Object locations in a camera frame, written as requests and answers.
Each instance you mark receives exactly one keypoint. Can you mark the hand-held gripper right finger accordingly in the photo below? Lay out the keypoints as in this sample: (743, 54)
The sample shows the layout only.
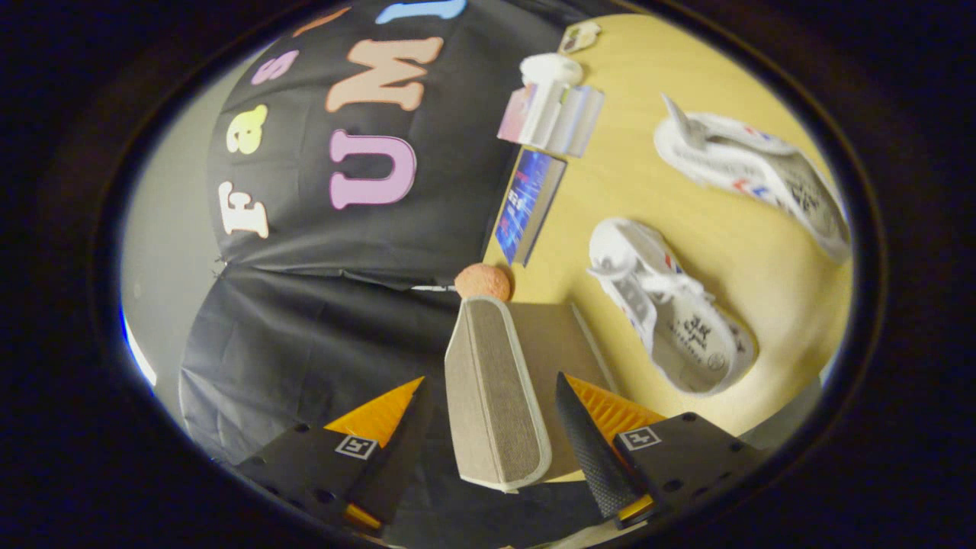
(591, 450)

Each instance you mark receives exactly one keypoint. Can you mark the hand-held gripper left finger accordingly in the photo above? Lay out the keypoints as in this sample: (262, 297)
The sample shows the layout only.
(396, 450)

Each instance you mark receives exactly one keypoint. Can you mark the beige fabric storage box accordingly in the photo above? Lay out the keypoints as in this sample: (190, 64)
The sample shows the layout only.
(496, 389)

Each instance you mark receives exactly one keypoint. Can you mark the white shoe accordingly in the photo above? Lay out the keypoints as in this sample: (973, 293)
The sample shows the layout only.
(762, 171)
(671, 313)

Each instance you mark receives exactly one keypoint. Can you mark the orange ball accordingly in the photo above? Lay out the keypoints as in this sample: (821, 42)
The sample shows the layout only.
(483, 282)

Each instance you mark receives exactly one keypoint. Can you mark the black backdrop cloth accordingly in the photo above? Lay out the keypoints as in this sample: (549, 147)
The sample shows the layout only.
(335, 252)

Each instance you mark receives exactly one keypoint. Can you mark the blue book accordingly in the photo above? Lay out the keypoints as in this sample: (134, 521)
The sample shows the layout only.
(528, 206)

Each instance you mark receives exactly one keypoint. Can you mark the pink and white booklet stand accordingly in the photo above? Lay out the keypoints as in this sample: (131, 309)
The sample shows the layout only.
(550, 116)

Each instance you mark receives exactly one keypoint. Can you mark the white cap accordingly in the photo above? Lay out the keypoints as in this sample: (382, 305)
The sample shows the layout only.
(550, 69)

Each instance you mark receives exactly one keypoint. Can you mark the small beige card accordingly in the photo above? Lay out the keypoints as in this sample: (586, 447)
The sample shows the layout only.
(579, 36)

